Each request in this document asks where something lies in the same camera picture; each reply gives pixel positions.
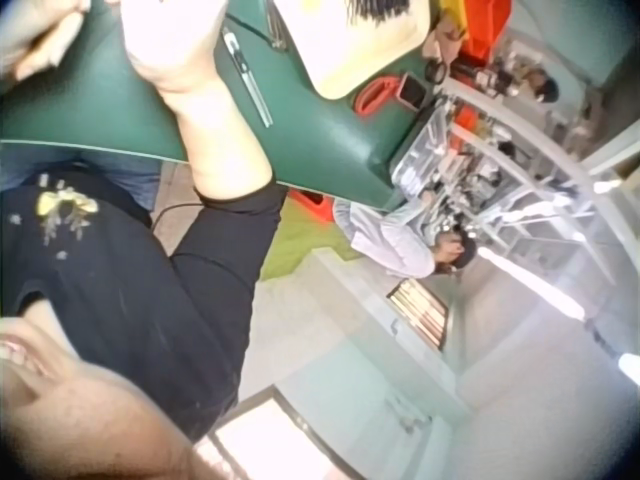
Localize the green cutting mat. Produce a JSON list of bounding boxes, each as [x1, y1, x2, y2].
[[0, 0, 451, 211]]

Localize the black phone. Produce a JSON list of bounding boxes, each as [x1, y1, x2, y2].
[[397, 72, 428, 109]]

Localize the cream board with black print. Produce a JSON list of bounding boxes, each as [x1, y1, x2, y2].
[[272, 0, 442, 101]]

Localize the orange tape dispenser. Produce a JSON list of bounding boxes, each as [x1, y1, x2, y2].
[[355, 75, 397, 118]]

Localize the black round object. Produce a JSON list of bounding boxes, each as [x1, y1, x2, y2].
[[424, 54, 451, 84]]

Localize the light green floor mat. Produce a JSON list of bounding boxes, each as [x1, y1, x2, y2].
[[259, 199, 362, 282]]

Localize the orange stool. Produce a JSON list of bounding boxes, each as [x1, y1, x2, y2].
[[289, 188, 335, 225]]

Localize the person's legs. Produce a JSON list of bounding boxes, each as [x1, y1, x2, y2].
[[0, 144, 162, 214]]

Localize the metal tweezers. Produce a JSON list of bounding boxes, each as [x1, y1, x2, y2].
[[264, 0, 290, 52]]

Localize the person's left hand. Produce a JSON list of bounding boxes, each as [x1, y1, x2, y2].
[[0, 0, 94, 82]]

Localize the silver utility knife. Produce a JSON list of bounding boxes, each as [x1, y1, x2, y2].
[[222, 27, 275, 128]]

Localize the black cable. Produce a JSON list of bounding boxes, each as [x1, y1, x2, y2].
[[149, 197, 201, 231]]

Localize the person's right hand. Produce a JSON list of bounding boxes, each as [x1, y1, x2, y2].
[[119, 0, 225, 97]]

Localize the metal shelf rack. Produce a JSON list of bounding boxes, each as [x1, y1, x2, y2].
[[392, 39, 640, 284]]

